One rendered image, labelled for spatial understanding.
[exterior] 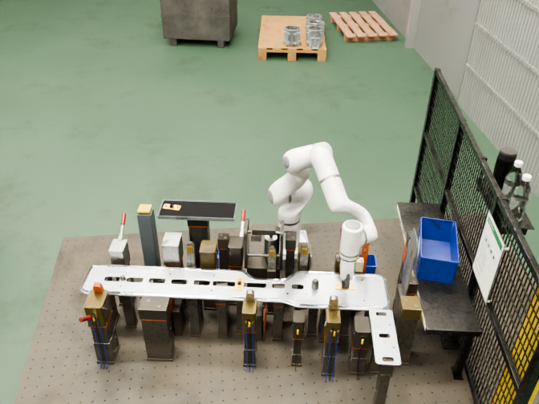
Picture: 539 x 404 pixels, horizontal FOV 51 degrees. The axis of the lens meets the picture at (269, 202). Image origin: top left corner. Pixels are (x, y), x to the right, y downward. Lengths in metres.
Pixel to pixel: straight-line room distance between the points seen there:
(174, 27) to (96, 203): 3.71
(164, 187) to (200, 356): 2.58
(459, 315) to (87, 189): 3.53
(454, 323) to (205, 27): 6.18
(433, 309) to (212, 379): 1.01
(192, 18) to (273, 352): 5.91
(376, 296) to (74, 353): 1.40
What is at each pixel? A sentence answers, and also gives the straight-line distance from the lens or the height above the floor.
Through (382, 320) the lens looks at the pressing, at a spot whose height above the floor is 1.00.
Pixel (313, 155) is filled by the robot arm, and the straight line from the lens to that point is 2.37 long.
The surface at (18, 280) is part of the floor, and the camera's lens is 4.39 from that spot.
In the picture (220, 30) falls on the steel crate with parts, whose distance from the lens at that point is 7.94.
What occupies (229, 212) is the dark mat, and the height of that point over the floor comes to 1.16.
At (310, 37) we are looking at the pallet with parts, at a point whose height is 0.29.
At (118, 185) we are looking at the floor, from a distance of 5.15.
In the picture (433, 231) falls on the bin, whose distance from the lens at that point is 2.86.
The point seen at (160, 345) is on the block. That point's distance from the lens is 2.63.
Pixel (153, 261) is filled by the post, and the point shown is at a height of 0.84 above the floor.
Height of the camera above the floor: 2.79
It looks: 36 degrees down
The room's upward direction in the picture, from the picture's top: 1 degrees clockwise
